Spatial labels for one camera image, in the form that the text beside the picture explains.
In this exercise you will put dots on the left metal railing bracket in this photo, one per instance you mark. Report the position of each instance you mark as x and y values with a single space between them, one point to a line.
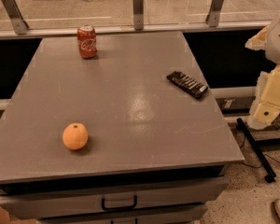
20 26

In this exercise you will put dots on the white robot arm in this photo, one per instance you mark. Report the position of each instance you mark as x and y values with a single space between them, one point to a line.
272 49

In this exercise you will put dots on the metal railing bracket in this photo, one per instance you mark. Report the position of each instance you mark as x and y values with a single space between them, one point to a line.
213 16
20 26
138 14

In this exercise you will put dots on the right metal railing bracket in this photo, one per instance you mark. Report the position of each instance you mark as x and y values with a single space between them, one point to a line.
213 16

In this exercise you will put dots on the orange fruit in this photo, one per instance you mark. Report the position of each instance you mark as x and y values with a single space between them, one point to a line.
75 136

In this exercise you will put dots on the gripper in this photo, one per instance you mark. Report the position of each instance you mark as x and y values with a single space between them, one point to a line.
278 41

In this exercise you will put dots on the grey drawer with black handle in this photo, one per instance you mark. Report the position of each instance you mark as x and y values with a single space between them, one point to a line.
118 198

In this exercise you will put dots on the black rxbar chocolate bar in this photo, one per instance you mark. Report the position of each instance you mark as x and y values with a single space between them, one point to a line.
188 84

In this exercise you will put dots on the red coke can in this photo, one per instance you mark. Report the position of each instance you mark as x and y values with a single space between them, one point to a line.
86 39

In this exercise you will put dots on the black metal floor bar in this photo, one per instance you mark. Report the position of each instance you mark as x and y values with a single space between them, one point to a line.
270 176

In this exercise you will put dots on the middle metal railing bracket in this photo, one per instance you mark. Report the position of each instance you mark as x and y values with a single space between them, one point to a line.
138 14

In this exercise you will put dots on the lower grey drawer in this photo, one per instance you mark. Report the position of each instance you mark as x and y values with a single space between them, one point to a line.
160 215

